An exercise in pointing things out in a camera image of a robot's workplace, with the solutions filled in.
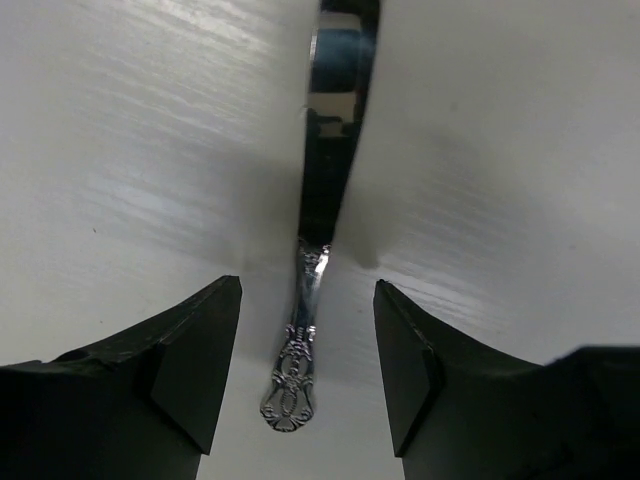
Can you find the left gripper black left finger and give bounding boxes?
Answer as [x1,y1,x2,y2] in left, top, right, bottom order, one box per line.
[1,276,242,479]

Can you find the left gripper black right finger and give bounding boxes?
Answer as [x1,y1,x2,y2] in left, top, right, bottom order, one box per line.
[373,280,639,479]

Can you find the silver ornate knife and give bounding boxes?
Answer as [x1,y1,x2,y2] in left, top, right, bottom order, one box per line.
[260,1,382,433]

